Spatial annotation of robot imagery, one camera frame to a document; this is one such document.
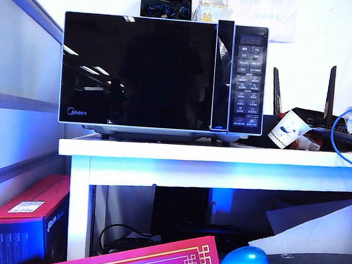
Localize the black glass microwave door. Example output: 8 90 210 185
58 10 236 133

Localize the white yellow-print snack box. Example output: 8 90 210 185
192 0 234 24

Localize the black Midea microwave oven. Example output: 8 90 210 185
57 10 270 150

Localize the pink gold-pattern gift box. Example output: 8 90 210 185
35 224 223 264

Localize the white table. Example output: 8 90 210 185
51 132 352 264

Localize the black computer case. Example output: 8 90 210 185
152 183 214 228

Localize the white blue-print paper cup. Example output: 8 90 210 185
267 108 312 152

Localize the black power adapter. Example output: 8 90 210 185
107 234 163 256

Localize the red white small packet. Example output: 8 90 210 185
294 131 325 151

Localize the black router with antennas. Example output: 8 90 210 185
246 60 352 154

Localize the glossy blue round object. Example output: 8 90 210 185
218 244 270 264

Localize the white paper sheet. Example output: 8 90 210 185
226 0 298 44

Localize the white foam sheet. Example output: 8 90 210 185
264 194 352 239
248 208 352 260

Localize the white office partition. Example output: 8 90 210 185
0 0 83 192

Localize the red and blue carton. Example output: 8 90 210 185
0 170 72 264

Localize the thin black cable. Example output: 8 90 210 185
97 222 159 257

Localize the blue network cable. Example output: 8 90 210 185
329 104 352 169

